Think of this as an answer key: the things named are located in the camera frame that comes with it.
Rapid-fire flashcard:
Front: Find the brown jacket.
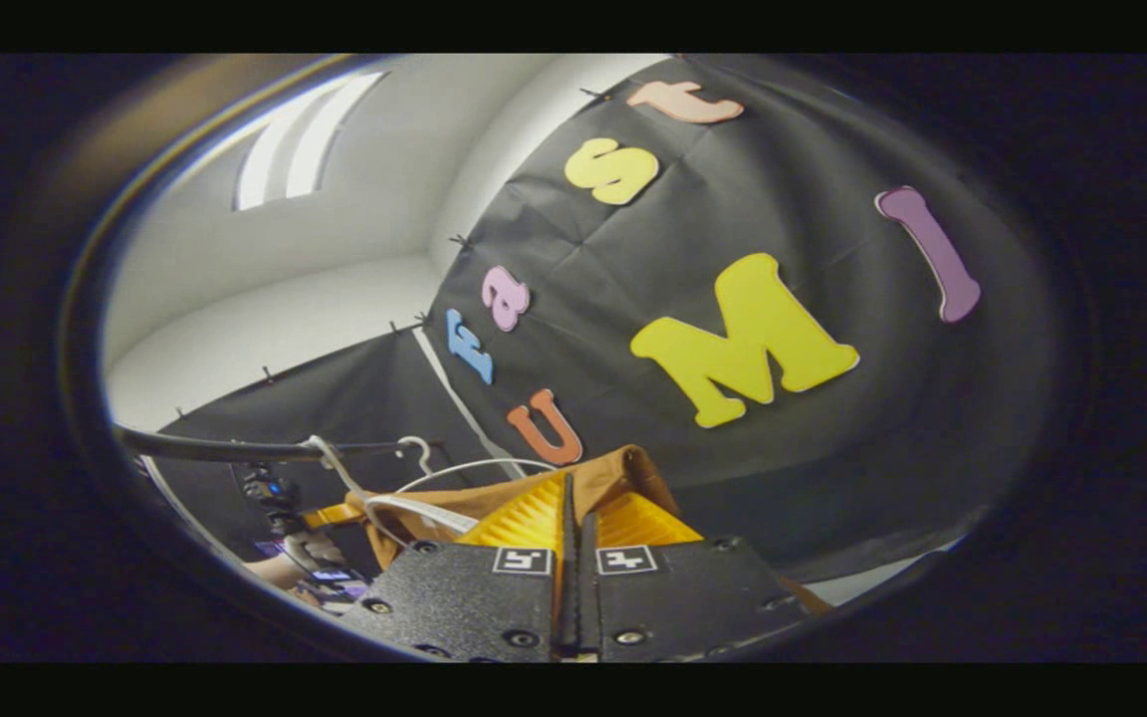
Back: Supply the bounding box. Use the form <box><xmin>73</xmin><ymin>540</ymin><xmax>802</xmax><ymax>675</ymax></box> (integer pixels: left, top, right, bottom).
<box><xmin>364</xmin><ymin>445</ymin><xmax>833</xmax><ymax>618</ymax></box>

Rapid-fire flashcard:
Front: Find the white clothes hanger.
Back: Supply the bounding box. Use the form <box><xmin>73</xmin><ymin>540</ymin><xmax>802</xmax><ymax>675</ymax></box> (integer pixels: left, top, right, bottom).
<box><xmin>394</xmin><ymin>435</ymin><xmax>560</xmax><ymax>496</ymax></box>
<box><xmin>305</xmin><ymin>435</ymin><xmax>480</xmax><ymax>544</ymax></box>

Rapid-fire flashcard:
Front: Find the black clothes rail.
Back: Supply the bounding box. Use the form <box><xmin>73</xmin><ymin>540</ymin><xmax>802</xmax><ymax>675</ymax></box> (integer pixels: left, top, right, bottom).
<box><xmin>115</xmin><ymin>423</ymin><xmax>445</xmax><ymax>464</ymax></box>

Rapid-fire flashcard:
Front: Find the large ceiling light panel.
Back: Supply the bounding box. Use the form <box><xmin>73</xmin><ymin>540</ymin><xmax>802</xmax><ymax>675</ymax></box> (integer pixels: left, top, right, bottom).
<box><xmin>233</xmin><ymin>70</ymin><xmax>390</xmax><ymax>212</ymax></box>

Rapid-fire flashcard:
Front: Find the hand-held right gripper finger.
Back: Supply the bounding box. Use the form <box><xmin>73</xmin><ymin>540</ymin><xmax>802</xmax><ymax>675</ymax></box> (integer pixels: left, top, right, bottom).
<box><xmin>340</xmin><ymin>473</ymin><xmax>579</xmax><ymax>663</ymax></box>
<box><xmin>578</xmin><ymin>488</ymin><xmax>813</xmax><ymax>663</ymax></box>

